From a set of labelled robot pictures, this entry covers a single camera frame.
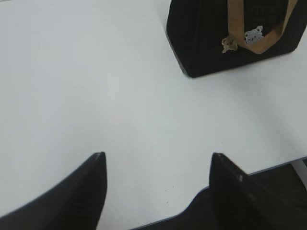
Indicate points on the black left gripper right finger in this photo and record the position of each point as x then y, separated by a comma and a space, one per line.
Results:
241, 203

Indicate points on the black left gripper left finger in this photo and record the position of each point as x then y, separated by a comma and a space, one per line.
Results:
76, 203

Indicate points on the black fabric bag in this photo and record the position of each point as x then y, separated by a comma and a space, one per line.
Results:
208, 36

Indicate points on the white table leg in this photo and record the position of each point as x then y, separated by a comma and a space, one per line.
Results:
301, 170

